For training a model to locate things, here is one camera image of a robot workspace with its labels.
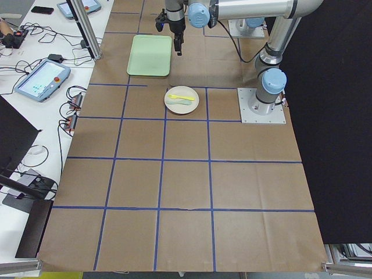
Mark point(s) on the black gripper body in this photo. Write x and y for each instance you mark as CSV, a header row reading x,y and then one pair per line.
x,y
176,27

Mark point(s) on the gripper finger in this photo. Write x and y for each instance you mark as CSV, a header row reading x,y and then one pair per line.
x,y
181,42
177,42

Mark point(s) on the white round plate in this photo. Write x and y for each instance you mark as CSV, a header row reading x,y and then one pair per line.
x,y
184,91

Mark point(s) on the yellow plastic fork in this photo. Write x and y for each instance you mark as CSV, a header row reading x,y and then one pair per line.
x,y
173,96

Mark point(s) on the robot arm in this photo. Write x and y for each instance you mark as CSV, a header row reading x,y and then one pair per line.
x,y
250,24
288,14

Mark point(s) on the light green tray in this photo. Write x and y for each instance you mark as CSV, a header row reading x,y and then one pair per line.
x,y
150,55

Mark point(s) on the black power adapter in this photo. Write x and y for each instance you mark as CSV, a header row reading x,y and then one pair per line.
x,y
56,58

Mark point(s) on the near teach pendant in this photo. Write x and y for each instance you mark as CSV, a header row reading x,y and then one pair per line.
x,y
43,81

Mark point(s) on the brown paper table cover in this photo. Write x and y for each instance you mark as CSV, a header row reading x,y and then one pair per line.
x,y
146,189

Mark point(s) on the black smartphone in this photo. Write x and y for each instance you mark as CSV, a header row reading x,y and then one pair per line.
x,y
42,10

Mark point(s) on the black monitor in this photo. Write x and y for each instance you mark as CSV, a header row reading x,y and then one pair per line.
x,y
25,192

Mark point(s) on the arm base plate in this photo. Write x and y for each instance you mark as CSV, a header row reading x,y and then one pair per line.
x,y
235,30
252,111

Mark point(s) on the aluminium frame post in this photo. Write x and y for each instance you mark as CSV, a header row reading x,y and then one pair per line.
x,y
85,27

